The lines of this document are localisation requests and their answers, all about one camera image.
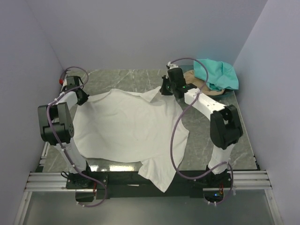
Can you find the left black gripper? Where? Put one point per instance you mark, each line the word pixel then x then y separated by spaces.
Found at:
pixel 85 98

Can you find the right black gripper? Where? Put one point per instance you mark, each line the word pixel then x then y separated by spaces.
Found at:
pixel 162 90

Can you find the white printed t shirt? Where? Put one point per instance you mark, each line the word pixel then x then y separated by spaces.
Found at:
pixel 131 127

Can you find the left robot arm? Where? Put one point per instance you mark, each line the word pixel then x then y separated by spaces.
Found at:
pixel 56 125

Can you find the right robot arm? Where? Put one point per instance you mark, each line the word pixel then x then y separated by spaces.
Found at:
pixel 225 125

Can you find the beige t shirt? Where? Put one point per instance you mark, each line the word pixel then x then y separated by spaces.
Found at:
pixel 190 78

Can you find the teal t shirt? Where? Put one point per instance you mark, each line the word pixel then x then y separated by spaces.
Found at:
pixel 221 75

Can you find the teal plastic laundry basket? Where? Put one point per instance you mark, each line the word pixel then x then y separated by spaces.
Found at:
pixel 226 92

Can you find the black base crossbar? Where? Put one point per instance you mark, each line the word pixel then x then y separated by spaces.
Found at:
pixel 130 184

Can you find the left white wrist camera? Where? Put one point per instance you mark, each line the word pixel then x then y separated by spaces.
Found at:
pixel 62 80

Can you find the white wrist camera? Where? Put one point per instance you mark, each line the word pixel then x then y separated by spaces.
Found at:
pixel 62 80
pixel 171 65

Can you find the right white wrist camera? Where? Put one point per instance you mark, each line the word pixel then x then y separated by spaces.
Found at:
pixel 171 65

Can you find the aluminium frame rail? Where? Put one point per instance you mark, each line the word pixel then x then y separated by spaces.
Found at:
pixel 54 182

